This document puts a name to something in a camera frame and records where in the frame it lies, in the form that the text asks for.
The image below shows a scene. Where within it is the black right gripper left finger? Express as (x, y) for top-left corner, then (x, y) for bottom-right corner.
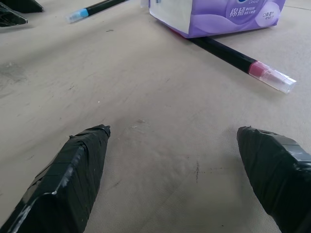
(0, 124), (111, 233)

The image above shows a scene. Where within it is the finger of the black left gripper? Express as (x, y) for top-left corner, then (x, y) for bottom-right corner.
(0, 2), (29, 27)
(14, 0), (45, 13)

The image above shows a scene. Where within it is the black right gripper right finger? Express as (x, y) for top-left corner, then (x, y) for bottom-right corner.
(236, 126), (311, 233)

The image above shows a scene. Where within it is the black pen with blue cap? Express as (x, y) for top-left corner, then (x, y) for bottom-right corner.
(64, 0), (132, 24)

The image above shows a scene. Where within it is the black pen with red cap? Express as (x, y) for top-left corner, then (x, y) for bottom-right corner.
(167, 26), (297, 94)

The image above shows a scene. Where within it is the purple tissue pack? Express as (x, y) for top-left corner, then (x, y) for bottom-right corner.
(141, 0), (287, 39)

